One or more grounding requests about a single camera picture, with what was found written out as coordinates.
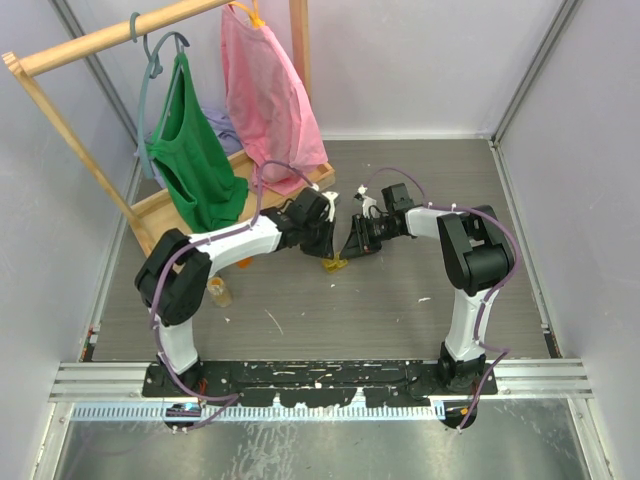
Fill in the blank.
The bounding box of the green tank top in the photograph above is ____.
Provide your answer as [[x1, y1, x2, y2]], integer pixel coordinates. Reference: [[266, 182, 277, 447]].
[[148, 53, 249, 233]]

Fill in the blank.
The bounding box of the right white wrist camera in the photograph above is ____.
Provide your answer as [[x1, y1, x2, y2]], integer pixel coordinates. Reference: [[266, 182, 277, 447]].
[[354, 184, 381, 218]]

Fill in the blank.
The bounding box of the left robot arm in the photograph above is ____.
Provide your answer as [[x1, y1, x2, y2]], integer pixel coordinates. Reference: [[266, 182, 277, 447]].
[[134, 187, 338, 396]]

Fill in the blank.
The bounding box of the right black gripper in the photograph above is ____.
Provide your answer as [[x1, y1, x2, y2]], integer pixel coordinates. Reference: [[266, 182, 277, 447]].
[[340, 214, 399, 261]]

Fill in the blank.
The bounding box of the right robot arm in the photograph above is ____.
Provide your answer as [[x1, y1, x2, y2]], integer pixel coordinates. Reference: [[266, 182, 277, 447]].
[[340, 183, 516, 394]]

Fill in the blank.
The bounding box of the orange clothes hanger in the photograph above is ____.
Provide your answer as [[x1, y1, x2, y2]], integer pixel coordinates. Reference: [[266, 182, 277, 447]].
[[229, 0, 265, 29]]

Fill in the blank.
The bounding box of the aluminium frame rail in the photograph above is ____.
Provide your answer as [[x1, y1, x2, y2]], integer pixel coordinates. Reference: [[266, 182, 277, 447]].
[[49, 358, 593, 402]]

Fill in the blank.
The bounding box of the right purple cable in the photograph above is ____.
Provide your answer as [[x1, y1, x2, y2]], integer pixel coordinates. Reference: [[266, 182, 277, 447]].
[[357, 167, 523, 431]]

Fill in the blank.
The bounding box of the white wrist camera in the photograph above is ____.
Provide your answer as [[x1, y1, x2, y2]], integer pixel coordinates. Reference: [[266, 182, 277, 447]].
[[312, 184, 340, 222], [354, 184, 381, 218]]

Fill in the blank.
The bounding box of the lavender cloth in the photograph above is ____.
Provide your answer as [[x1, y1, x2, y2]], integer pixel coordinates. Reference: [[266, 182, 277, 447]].
[[146, 106, 243, 189]]

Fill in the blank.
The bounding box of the clear amber pill bottle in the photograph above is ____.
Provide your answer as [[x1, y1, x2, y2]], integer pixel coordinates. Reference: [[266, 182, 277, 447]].
[[207, 276, 233, 308]]

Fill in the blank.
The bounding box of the pink shirt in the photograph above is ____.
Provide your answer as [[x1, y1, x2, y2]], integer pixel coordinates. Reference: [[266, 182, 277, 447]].
[[221, 4, 328, 195]]

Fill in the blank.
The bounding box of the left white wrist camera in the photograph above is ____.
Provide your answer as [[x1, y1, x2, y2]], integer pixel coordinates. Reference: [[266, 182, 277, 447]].
[[312, 184, 340, 222]]

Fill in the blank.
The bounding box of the orange pill box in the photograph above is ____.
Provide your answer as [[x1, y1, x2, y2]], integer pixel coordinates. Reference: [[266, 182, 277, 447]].
[[236, 258, 253, 268]]

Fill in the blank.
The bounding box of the yellow two-compartment pill box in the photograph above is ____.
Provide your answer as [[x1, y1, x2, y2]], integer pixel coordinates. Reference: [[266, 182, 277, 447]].
[[322, 253, 348, 274]]

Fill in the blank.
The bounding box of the white slotted cable duct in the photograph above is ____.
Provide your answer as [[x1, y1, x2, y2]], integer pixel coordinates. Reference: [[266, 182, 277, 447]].
[[70, 402, 445, 423]]

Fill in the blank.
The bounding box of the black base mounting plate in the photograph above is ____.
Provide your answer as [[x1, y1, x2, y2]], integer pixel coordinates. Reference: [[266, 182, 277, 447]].
[[142, 359, 499, 407]]

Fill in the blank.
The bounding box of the grey-blue clothes hanger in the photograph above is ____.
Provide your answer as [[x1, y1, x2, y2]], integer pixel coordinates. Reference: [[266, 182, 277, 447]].
[[136, 31, 190, 179]]

